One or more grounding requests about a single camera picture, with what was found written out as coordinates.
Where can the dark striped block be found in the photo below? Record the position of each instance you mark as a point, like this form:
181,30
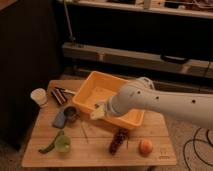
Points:
58,96

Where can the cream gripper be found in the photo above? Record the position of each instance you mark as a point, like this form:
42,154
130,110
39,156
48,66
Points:
98,113

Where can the blue grey cloth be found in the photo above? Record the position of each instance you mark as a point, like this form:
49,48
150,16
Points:
60,119

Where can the silver fork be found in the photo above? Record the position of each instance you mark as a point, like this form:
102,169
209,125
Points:
68,91

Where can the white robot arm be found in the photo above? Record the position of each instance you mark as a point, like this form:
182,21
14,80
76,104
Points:
140,93

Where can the grey metal shelf beam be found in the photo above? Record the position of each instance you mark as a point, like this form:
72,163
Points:
136,59

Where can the yellow plastic bin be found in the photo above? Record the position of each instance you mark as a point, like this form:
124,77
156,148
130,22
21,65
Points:
100,87

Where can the green pepper toy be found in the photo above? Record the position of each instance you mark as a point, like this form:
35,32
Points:
51,145

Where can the small metal cup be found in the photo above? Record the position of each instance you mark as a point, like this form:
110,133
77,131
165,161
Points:
70,113

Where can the orange peach toy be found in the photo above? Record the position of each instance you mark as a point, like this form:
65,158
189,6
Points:
145,147

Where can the white paper cup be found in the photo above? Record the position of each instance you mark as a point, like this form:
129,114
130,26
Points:
39,96

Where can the wooden table board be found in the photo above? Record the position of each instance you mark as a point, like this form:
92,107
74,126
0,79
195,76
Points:
90,142

